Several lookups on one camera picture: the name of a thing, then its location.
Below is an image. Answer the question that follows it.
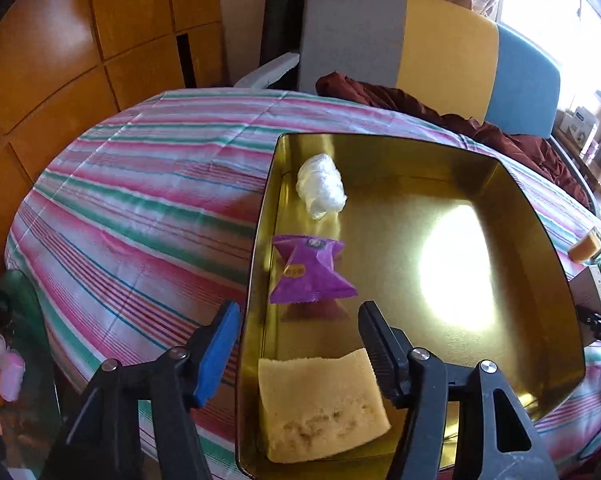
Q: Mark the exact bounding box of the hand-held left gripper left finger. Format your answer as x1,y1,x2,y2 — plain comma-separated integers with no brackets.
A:
40,301,242,480

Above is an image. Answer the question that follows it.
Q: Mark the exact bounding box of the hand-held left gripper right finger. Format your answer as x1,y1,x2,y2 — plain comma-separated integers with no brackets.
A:
357,301,561,480

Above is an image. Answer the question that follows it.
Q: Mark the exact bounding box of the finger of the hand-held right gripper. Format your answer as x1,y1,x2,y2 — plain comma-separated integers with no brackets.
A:
575,304,601,350

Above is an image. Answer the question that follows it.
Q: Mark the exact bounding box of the long white carton box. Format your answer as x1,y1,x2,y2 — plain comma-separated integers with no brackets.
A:
570,265,601,313

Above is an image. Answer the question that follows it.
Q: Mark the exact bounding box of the small yellow sponge block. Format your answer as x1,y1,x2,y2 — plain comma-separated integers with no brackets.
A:
567,227,601,264

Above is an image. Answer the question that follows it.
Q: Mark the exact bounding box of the large yellow sponge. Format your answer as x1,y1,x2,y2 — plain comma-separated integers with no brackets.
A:
258,348,392,463

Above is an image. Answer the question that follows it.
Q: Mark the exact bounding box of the purple snack packet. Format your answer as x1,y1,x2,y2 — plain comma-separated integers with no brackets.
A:
269,234,357,305

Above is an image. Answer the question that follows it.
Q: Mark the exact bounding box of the gold metal tin tray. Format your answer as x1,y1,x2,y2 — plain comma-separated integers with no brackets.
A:
234,132,587,478

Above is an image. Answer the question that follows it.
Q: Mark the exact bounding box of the white plastic bag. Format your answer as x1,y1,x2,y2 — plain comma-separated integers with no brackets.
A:
297,152,348,220

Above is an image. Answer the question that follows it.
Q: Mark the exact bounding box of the striped tablecloth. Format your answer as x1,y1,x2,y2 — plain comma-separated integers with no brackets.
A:
5,87,601,480

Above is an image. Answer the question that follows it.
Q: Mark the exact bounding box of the green glass side table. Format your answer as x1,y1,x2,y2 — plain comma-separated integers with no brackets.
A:
0,269,64,480

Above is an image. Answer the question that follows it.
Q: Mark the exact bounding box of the white printed box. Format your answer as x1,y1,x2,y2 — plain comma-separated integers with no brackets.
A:
555,105,601,161

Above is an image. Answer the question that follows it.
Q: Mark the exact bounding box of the maroon blanket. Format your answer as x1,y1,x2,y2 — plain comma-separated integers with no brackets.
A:
315,72,595,211

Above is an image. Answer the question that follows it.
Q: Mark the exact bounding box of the grey yellow blue sofa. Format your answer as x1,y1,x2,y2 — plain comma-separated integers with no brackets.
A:
234,0,562,140

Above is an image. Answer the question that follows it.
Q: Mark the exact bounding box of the wooden wardrobe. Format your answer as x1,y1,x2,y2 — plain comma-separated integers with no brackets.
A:
0,0,227,281

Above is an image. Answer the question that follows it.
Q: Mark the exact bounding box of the black rolled mat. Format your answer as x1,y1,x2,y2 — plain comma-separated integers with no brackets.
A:
259,0,312,68

